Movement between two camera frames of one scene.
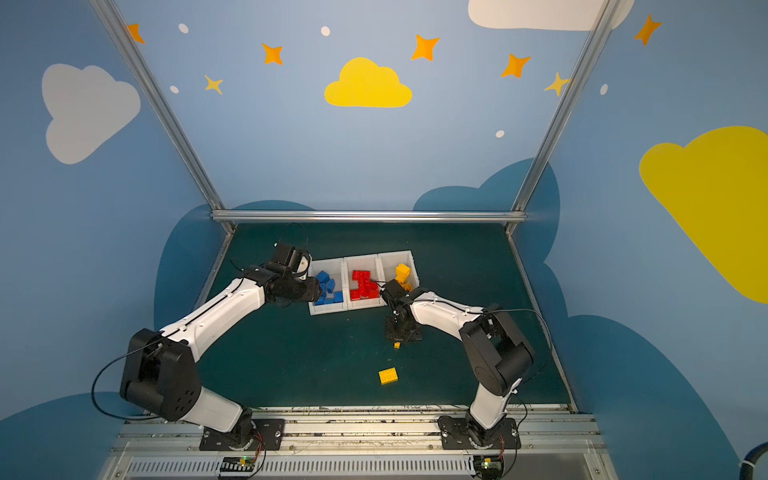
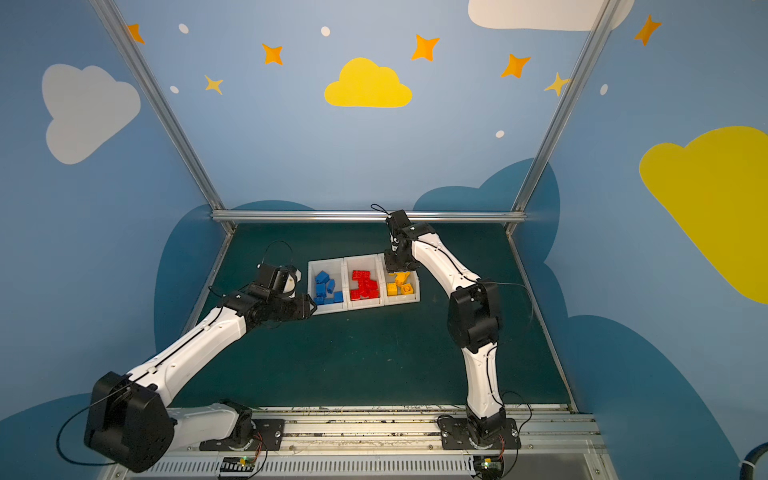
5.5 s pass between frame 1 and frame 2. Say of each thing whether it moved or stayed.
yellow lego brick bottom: stayed
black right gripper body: moved
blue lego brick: stayed
